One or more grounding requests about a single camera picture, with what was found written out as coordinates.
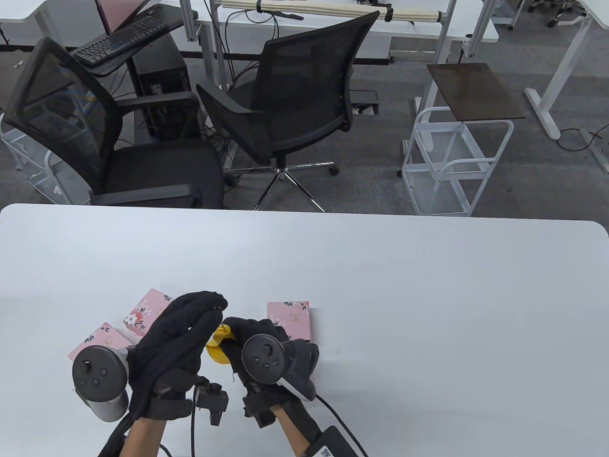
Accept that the person's right hand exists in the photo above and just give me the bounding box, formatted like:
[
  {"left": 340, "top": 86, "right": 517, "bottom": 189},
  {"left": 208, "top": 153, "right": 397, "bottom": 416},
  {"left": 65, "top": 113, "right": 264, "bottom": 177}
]
[{"left": 221, "top": 317, "right": 299, "bottom": 408}]

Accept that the person's left hand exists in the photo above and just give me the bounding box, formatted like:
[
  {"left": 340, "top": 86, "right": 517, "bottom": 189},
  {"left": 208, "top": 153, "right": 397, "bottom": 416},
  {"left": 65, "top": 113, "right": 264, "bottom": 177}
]
[{"left": 128, "top": 290, "right": 228, "bottom": 420}]

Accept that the grey hand controller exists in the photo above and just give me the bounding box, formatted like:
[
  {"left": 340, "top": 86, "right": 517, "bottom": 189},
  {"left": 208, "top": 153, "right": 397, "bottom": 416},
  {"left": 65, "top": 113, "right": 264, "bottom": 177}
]
[
  {"left": 242, "top": 334, "right": 319, "bottom": 401},
  {"left": 72, "top": 346, "right": 130, "bottom": 422}
]

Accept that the yellow cleaning cloth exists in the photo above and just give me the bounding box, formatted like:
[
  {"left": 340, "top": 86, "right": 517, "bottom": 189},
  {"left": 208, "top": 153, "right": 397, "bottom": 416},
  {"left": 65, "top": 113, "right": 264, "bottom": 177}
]
[{"left": 206, "top": 324, "right": 236, "bottom": 365}]

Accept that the pink floral jewelry box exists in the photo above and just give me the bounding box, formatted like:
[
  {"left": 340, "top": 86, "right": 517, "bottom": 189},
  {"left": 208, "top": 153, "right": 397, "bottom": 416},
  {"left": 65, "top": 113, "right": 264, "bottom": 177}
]
[
  {"left": 266, "top": 301, "right": 313, "bottom": 341},
  {"left": 123, "top": 288, "right": 174, "bottom": 337},
  {"left": 68, "top": 322, "right": 132, "bottom": 361}
]

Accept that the black right forearm module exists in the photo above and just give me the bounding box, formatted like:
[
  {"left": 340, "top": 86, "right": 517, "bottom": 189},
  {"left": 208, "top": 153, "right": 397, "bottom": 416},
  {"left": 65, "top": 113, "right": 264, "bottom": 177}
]
[{"left": 304, "top": 426, "right": 360, "bottom": 457}]

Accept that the black left forearm module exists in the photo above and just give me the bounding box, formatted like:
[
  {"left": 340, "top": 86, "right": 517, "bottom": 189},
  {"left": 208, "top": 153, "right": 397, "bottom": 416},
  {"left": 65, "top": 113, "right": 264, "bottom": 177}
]
[{"left": 98, "top": 414, "right": 134, "bottom": 457}]

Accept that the person's left forearm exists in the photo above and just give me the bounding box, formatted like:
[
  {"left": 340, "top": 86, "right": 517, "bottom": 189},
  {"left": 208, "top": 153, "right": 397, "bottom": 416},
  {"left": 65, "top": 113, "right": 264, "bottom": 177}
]
[{"left": 119, "top": 418, "right": 165, "bottom": 457}]

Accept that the person's right forearm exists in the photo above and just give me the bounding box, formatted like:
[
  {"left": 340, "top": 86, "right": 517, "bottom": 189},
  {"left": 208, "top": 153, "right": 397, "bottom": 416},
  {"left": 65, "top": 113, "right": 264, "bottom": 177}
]
[{"left": 275, "top": 405, "right": 312, "bottom": 457}]

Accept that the black mesh office chair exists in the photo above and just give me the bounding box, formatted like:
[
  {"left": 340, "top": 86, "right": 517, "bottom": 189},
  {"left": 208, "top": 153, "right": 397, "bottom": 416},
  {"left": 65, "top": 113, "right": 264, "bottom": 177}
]
[{"left": 1, "top": 37, "right": 225, "bottom": 209}]

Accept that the black chair with chrome base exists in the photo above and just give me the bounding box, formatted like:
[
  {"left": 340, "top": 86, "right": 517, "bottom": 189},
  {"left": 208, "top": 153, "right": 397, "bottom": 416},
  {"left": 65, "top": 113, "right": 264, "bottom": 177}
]
[{"left": 196, "top": 10, "right": 381, "bottom": 212}]

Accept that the floor power box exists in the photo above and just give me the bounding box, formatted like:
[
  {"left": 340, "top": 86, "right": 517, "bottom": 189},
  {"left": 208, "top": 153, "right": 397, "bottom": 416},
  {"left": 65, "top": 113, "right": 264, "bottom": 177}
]
[{"left": 351, "top": 90, "right": 381, "bottom": 116}]

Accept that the black computer tower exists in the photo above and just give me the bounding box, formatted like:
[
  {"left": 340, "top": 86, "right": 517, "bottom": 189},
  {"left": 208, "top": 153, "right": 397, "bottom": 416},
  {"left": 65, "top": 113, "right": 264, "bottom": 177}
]
[{"left": 131, "top": 34, "right": 201, "bottom": 141}]

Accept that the black keyboard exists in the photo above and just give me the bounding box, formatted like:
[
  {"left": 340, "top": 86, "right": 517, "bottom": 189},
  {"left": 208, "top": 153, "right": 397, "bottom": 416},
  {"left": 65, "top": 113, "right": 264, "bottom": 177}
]
[{"left": 71, "top": 17, "right": 171, "bottom": 66}]

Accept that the brown board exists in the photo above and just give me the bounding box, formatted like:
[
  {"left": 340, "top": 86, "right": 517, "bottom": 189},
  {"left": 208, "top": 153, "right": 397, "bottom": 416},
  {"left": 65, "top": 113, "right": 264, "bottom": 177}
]
[{"left": 427, "top": 62, "right": 527, "bottom": 121}]

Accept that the white desk with angled leg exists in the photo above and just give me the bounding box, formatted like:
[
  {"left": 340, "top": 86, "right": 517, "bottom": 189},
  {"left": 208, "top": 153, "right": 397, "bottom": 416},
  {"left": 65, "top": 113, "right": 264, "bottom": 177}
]
[{"left": 524, "top": 0, "right": 609, "bottom": 174}]

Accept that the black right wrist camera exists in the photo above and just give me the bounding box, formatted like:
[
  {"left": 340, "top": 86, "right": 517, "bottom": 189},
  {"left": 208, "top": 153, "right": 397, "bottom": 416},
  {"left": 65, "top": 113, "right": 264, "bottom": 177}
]
[{"left": 243, "top": 393, "right": 277, "bottom": 428}]

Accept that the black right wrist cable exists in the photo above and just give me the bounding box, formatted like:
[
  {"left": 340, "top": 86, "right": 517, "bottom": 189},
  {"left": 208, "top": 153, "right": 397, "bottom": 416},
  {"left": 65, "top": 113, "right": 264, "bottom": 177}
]
[{"left": 314, "top": 394, "right": 369, "bottom": 457}]

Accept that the white wire cart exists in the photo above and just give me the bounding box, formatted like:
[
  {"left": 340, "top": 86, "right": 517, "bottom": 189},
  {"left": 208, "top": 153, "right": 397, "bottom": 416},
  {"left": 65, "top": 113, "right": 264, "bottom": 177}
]
[
  {"left": 399, "top": 106, "right": 515, "bottom": 218},
  {"left": 0, "top": 113, "right": 92, "bottom": 206}
]

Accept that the black floor cable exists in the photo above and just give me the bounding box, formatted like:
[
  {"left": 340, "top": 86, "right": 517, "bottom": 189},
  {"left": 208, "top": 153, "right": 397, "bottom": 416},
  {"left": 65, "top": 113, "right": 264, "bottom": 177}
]
[{"left": 557, "top": 127, "right": 604, "bottom": 152}]

